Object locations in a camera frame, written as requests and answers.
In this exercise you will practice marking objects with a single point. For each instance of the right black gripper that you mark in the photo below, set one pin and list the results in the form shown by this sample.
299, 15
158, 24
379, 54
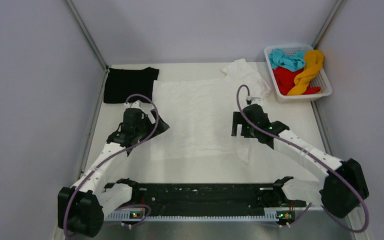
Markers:
237, 120

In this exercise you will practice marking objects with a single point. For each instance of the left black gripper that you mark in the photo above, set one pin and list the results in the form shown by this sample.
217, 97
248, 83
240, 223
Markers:
162, 127

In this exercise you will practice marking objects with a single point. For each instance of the white t shirt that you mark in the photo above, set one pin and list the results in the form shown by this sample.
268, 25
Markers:
200, 114

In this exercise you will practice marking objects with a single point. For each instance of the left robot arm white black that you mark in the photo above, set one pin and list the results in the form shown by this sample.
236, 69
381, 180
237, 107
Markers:
82, 207

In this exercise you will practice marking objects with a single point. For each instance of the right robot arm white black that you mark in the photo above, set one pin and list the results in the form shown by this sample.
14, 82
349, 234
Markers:
340, 185

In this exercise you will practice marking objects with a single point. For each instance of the folded black t shirt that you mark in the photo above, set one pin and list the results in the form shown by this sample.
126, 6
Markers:
122, 83

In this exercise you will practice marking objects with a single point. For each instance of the red t shirt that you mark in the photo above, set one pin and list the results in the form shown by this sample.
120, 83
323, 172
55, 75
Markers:
285, 81

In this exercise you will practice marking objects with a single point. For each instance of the cyan t shirt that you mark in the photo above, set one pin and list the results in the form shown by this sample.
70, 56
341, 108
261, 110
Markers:
278, 59

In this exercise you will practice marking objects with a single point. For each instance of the white plastic basket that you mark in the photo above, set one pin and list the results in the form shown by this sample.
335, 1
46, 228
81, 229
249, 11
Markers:
320, 80

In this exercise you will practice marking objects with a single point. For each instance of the yellow t shirt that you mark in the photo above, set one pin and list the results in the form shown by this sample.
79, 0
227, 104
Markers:
313, 64

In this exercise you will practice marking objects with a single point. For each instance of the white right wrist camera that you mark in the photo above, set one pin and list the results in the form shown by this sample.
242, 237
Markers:
253, 100

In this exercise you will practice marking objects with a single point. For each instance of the aluminium front rail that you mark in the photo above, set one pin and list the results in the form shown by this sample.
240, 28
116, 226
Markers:
135, 214

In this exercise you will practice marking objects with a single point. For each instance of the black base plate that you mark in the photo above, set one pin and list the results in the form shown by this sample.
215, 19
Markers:
207, 199

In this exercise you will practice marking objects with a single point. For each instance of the right aluminium corner post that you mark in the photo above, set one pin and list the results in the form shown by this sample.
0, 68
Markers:
338, 5

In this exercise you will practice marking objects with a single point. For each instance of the aluminium corner post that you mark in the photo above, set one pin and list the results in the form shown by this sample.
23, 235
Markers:
85, 33
338, 5

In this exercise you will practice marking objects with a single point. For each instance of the left aluminium corner post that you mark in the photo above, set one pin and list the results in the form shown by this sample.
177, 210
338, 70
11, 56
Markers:
85, 33

